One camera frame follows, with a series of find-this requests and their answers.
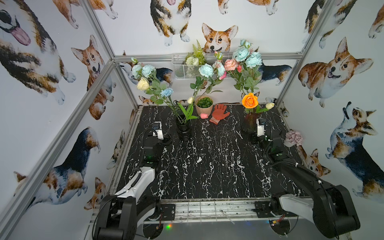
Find small blue carnation stem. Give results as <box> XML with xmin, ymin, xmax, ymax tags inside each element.
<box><xmin>160</xmin><ymin>88</ymin><xmax>180</xmax><ymax>119</ymax></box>

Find blue and yellow rose spray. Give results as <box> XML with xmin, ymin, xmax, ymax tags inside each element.
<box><xmin>131</xmin><ymin>58</ymin><xmax>168</xmax><ymax>105</ymax></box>

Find light blue rose spray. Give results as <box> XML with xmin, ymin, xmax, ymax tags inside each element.
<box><xmin>190</xmin><ymin>60</ymin><xmax>227</xmax><ymax>101</ymax></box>

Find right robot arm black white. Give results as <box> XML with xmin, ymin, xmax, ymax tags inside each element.
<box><xmin>251</xmin><ymin>118</ymin><xmax>361</xmax><ymax>239</ymax></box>

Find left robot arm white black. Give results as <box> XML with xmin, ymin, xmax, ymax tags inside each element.
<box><xmin>92</xmin><ymin>122</ymin><xmax>172</xmax><ymax>240</ymax></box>

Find dark glass right vase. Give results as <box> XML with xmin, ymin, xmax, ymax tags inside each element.
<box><xmin>241</xmin><ymin>113</ymin><xmax>260</xmax><ymax>134</ymax></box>

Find white tulip right vase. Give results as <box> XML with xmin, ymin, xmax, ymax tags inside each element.
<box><xmin>255</xmin><ymin>103</ymin><xmax>275</xmax><ymax>114</ymax></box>

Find white tulip vase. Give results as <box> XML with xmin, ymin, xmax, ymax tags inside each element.
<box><xmin>255</xmin><ymin>103</ymin><xmax>275</xmax><ymax>114</ymax></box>
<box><xmin>178</xmin><ymin>97</ymin><xmax>199</xmax><ymax>125</ymax></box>

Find black left vase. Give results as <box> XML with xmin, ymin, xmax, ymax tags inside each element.
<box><xmin>176</xmin><ymin>114</ymin><xmax>192</xmax><ymax>142</ymax></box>

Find white tulip left vase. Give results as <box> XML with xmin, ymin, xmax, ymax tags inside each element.
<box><xmin>178</xmin><ymin>97</ymin><xmax>199</xmax><ymax>125</ymax></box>

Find orange rose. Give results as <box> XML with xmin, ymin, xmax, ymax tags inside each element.
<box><xmin>242</xmin><ymin>93</ymin><xmax>259</xmax><ymax>109</ymax></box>

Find mauve hydrangea flower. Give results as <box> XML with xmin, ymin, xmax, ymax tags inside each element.
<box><xmin>284</xmin><ymin>130</ymin><xmax>303</xmax><ymax>148</ymax></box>

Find red rubber glove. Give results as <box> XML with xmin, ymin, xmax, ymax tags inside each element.
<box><xmin>209</xmin><ymin>104</ymin><xmax>230</xmax><ymax>125</ymax></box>

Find pink tulip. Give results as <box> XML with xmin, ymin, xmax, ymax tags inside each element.
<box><xmin>200</xmin><ymin>113</ymin><xmax>209</xmax><ymax>119</ymax></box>

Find terracotta pot green plant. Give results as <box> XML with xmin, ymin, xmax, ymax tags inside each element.
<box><xmin>195</xmin><ymin>96</ymin><xmax>214</xmax><ymax>116</ymax></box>

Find green fern in basket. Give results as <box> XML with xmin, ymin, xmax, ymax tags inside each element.
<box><xmin>185</xmin><ymin>41</ymin><xmax>207</xmax><ymax>66</ymax></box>

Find white wire mesh basket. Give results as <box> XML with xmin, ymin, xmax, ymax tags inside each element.
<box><xmin>171</xmin><ymin>53</ymin><xmax>232</xmax><ymax>80</ymax></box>

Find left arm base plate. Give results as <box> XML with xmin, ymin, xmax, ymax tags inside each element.
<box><xmin>133</xmin><ymin>203</ymin><xmax>176</xmax><ymax>223</ymax></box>

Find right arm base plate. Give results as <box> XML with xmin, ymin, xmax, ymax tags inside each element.
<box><xmin>254</xmin><ymin>199</ymin><xmax>297</xmax><ymax>218</ymax></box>

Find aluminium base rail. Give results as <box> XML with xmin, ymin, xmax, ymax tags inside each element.
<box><xmin>137</xmin><ymin>198</ymin><xmax>296</xmax><ymax>226</ymax></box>

